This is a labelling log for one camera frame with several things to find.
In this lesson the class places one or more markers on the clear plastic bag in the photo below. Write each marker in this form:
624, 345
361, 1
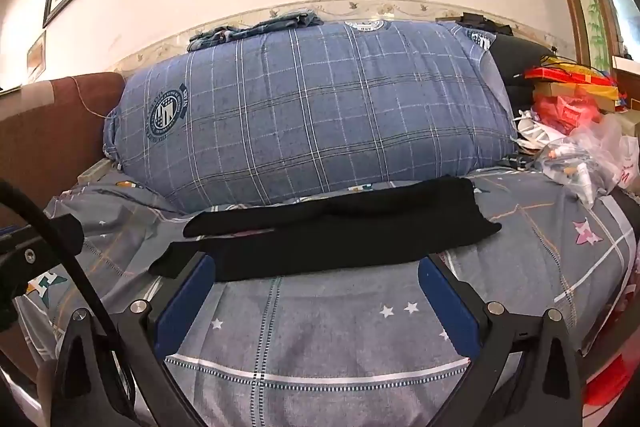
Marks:
595, 157

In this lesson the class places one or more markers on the blue plaid quilt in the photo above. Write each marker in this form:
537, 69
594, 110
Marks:
310, 117

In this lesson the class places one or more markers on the cardboard box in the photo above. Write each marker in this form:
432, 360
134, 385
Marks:
607, 99

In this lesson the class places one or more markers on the brown headboard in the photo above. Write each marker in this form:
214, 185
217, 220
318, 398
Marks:
45, 142

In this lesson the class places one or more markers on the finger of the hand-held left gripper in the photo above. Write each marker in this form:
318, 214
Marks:
37, 257

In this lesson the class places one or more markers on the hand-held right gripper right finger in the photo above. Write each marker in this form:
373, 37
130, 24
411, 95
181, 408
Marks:
445, 307

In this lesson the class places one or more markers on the red and yellow package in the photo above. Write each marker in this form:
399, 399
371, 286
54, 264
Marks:
570, 74

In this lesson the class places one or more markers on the red plastic bag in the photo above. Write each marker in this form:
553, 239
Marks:
567, 109

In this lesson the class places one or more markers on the grey star print bed sheet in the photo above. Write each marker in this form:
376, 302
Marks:
325, 332

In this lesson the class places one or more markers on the denim clothes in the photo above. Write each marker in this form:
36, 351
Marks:
235, 32

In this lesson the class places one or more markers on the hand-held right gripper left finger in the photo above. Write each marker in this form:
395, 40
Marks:
184, 304

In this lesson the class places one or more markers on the small framed picture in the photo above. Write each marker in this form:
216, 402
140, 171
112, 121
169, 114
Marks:
36, 57

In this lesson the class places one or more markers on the black pants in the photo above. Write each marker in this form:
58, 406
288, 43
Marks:
325, 232

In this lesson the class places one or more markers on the black cushion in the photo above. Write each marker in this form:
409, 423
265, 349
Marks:
515, 62

